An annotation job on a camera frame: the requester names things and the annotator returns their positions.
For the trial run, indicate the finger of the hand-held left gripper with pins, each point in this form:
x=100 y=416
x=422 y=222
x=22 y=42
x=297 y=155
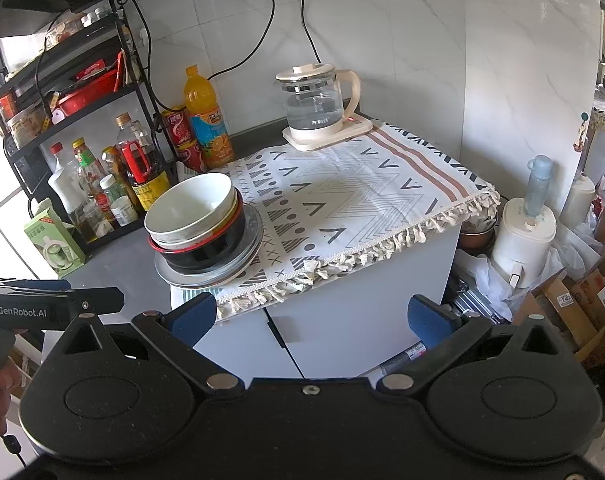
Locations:
x=100 y=300

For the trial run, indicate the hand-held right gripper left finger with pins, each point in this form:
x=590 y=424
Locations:
x=192 y=317

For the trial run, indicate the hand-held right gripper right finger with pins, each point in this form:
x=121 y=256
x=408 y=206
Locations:
x=427 y=317

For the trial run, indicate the black bowl with red rim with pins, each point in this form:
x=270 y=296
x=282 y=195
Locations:
x=207 y=250

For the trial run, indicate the white bowl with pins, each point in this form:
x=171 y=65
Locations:
x=192 y=205

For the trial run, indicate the person's left hand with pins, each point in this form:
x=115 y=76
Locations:
x=2 y=405

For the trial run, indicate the striped green mat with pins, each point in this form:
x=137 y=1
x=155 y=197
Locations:
x=192 y=294

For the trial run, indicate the silver metal case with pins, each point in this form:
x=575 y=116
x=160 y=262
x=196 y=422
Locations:
x=477 y=305

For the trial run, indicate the white cabinet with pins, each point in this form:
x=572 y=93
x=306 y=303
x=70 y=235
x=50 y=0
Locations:
x=357 y=310

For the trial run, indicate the white plastic bag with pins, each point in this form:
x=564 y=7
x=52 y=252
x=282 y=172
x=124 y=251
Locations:
x=487 y=275

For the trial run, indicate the green carton box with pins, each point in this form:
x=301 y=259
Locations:
x=52 y=242

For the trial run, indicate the cooking oil bottle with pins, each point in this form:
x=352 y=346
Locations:
x=87 y=222

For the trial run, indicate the brown pot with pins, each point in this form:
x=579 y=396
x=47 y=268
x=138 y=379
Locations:
x=475 y=240

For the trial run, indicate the small white jar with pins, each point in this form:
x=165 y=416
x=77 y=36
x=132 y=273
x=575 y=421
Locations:
x=124 y=210

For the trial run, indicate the white bottle with red cap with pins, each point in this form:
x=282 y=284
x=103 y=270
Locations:
x=65 y=182

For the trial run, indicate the white round appliance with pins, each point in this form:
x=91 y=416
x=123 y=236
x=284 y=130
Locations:
x=525 y=240

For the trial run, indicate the green label sauce bottle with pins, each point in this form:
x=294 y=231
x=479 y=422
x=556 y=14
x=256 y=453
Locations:
x=85 y=160

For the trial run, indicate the patterned fringed tablecloth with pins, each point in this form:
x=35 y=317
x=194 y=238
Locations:
x=357 y=195

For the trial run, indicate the red drink can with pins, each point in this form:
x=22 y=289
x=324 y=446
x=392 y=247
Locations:
x=177 y=127
x=190 y=157

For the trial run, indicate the pale blue bottle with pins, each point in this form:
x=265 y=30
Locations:
x=537 y=185

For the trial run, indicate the clear storage jar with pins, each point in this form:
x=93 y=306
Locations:
x=22 y=125

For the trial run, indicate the white cylindrical container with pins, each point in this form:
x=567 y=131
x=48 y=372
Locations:
x=577 y=200

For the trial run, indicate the orange juice bottle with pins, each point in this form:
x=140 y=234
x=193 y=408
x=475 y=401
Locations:
x=205 y=120

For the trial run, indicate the red plastic basin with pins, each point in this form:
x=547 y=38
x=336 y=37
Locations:
x=85 y=97

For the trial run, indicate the cream kettle base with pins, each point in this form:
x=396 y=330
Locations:
x=327 y=137

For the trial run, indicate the red packet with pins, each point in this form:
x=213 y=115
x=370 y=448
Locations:
x=90 y=69

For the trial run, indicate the hanging ornament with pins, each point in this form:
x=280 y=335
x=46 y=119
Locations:
x=580 y=132

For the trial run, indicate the glass electric kettle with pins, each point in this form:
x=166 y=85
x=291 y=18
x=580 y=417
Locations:
x=315 y=105

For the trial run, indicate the black metal rack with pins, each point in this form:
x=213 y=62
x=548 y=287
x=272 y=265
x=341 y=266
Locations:
x=47 y=60

